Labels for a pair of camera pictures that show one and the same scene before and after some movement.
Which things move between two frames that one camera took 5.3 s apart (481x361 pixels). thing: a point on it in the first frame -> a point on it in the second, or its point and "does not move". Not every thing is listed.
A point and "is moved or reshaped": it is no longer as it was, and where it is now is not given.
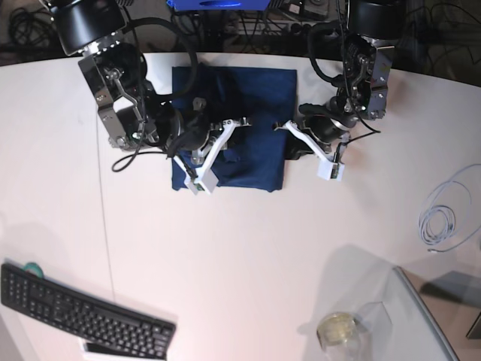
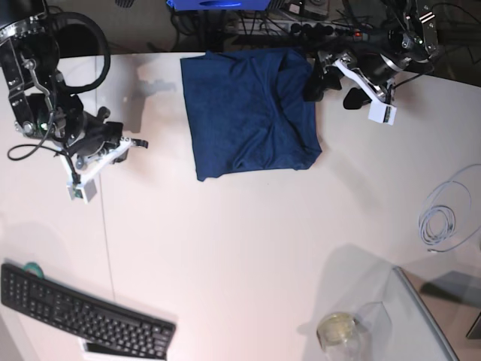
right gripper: [169, 129] -> [96, 136]
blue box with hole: [219, 4] does not move
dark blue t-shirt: [253, 156] is moved or reshaped
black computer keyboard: [94, 319] does not move
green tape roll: [34, 268] does not move
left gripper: [325, 124] -> [375, 68]
